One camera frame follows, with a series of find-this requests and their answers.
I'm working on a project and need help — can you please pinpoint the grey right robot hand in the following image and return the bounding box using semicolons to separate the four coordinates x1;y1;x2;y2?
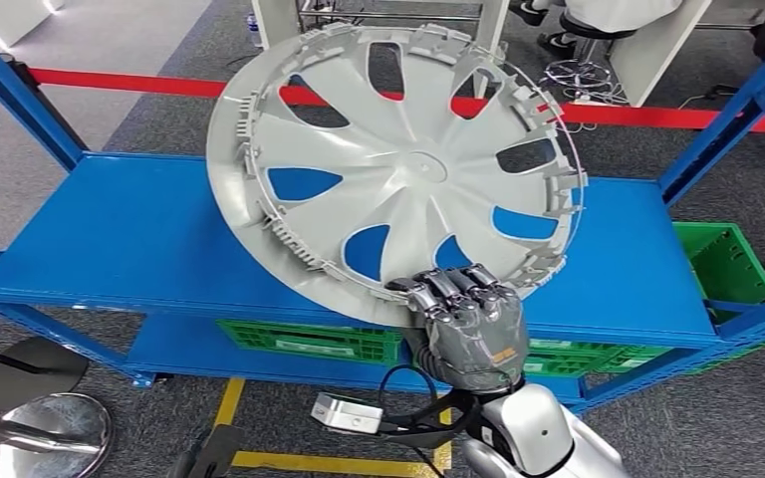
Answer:
385;263;530;395

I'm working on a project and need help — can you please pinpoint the grey plastic wheel hubcap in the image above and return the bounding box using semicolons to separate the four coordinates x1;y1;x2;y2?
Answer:
205;21;589;330

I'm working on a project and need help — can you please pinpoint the blue metal shelf rack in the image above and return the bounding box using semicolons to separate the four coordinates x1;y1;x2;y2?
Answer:
0;14;765;415

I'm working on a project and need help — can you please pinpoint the green plastic crate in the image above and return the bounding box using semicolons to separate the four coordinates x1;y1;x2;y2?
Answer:
215;320;403;366
524;338;628;378
603;222;765;377

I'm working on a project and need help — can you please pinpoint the yellow floor tape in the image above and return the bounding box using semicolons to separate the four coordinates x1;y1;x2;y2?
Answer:
213;376;453;478

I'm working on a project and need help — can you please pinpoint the black stool with chrome base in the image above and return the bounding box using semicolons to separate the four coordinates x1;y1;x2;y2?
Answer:
544;16;638;104

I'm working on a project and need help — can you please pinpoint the white desk panel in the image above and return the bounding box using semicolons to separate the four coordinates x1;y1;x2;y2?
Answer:
610;0;714;109

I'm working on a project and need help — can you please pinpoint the person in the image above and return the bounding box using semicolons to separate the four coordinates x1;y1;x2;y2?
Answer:
511;0;684;58

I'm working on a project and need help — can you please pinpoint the white desk with metal bar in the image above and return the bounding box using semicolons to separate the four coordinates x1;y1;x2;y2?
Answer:
250;0;510;97

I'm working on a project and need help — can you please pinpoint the red barrier belt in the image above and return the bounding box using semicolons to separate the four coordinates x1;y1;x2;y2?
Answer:
0;67;765;134

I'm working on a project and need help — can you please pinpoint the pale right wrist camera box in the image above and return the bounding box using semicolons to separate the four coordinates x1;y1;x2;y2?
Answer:
310;392;385;435

